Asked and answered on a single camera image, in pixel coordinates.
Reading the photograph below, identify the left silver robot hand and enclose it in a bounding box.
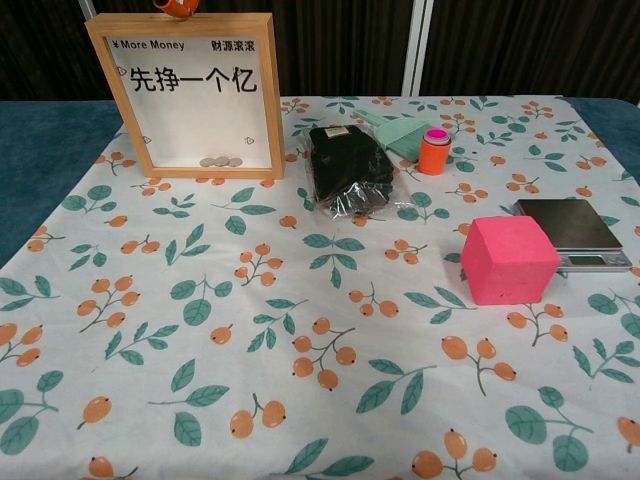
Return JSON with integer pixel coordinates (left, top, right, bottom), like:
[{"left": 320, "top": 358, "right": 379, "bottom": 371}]
[{"left": 151, "top": 0, "right": 202, "bottom": 21}]

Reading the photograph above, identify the floral print tablecloth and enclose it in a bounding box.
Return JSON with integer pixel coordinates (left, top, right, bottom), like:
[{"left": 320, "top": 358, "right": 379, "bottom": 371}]
[{"left": 0, "top": 94, "right": 640, "bottom": 480}]

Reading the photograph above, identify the teal table cover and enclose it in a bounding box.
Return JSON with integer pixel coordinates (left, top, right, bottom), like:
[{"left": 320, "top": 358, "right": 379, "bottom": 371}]
[{"left": 0, "top": 97, "right": 640, "bottom": 269}]

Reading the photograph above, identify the black item in plastic bag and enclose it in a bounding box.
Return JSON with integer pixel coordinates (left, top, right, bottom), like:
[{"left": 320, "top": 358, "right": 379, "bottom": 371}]
[{"left": 305, "top": 124, "right": 419, "bottom": 221}]

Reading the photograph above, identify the mint green scoop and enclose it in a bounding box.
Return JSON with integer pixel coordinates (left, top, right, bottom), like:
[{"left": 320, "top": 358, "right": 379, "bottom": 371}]
[{"left": 353, "top": 108, "right": 432, "bottom": 164}]

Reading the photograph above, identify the orange cylinder with pink top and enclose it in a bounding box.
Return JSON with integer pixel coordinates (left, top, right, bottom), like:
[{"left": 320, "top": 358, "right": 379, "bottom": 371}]
[{"left": 417, "top": 127, "right": 453, "bottom": 177}]

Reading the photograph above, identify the pink foam cube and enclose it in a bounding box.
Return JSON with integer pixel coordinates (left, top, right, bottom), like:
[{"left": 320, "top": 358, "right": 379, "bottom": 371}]
[{"left": 459, "top": 214, "right": 564, "bottom": 306}]

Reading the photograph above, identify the silver digital pocket scale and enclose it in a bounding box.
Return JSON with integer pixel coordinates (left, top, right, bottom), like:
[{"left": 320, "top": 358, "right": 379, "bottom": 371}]
[{"left": 514, "top": 198, "right": 634, "bottom": 274}]

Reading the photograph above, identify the wooden frame coin bank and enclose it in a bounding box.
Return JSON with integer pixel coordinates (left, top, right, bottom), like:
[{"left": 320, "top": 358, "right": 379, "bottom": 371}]
[{"left": 83, "top": 12, "right": 287, "bottom": 180}]

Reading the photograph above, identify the white vertical post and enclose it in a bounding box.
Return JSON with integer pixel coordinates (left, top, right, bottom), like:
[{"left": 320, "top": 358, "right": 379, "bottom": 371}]
[{"left": 402, "top": 0, "right": 434, "bottom": 97}]

